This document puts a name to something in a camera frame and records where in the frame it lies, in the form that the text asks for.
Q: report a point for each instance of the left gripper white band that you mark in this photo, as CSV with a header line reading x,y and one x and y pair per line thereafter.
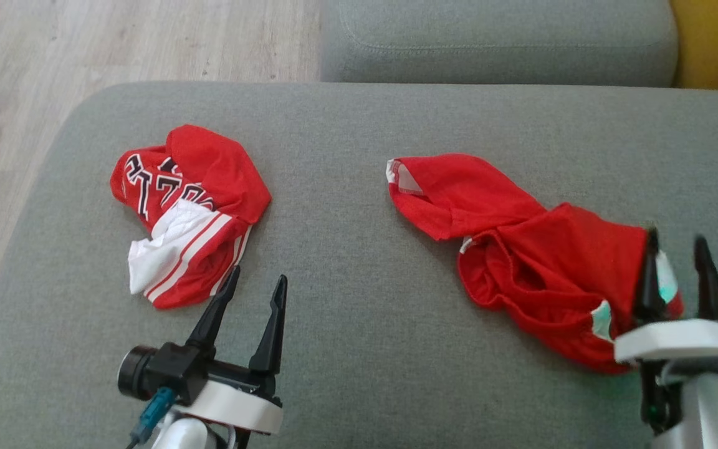
x,y
234,405

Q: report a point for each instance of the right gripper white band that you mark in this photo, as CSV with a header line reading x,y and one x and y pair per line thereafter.
x,y
677,340

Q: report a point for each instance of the red shorts white waistband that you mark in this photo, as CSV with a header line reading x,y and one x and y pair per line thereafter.
x,y
546,262

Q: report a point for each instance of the red basketball jersey white sleeves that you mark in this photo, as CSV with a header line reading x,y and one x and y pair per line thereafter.
x,y
209,181

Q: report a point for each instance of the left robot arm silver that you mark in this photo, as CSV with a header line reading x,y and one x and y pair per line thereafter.
x,y
187,435

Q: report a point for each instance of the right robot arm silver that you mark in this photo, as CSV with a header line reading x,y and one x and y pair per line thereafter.
x,y
717,415

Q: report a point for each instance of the grey sofa seat cushion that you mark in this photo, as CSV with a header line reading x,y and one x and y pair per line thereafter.
x,y
359,349

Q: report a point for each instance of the yellow pillow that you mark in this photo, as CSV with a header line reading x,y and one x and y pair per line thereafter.
x,y
717,43

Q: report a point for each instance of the grey sofa back cushion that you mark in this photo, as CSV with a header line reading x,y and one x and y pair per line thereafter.
x,y
496,43

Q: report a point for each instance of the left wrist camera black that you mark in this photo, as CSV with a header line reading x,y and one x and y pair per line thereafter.
x,y
162,371

